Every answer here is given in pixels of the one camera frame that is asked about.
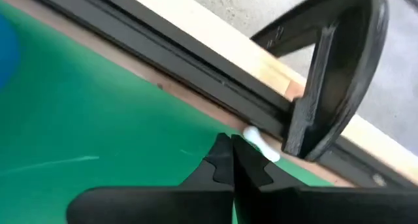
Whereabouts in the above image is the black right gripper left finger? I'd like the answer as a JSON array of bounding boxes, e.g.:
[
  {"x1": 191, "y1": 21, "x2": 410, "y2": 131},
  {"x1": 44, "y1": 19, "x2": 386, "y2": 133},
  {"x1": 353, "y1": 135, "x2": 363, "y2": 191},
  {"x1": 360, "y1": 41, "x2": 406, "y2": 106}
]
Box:
[{"x1": 67, "y1": 132, "x2": 234, "y2": 224}]

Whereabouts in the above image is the blue plastic bin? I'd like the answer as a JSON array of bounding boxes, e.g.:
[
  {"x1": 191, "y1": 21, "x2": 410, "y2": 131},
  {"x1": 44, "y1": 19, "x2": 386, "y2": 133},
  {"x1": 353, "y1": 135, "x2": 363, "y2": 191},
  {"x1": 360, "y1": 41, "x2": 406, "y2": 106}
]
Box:
[{"x1": 0, "y1": 14, "x2": 21, "y2": 88}]

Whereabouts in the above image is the black table clamp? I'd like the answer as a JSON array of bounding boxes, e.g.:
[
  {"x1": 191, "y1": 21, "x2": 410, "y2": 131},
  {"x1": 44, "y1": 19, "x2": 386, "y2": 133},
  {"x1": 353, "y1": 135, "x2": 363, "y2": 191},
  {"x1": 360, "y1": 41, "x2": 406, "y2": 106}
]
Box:
[{"x1": 250, "y1": 0, "x2": 390, "y2": 162}]

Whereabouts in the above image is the white plastic bone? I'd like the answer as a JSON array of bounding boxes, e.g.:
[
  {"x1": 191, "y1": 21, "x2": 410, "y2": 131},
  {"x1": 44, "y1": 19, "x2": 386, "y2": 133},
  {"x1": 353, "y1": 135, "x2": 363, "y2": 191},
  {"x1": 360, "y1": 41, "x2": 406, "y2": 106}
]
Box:
[{"x1": 243, "y1": 125, "x2": 281, "y2": 163}]

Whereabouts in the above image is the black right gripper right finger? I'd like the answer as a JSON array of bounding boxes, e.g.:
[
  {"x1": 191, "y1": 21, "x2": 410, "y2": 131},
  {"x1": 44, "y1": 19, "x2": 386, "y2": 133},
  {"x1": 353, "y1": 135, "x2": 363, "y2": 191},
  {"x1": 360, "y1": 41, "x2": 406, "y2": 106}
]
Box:
[{"x1": 231, "y1": 135, "x2": 418, "y2": 224}]

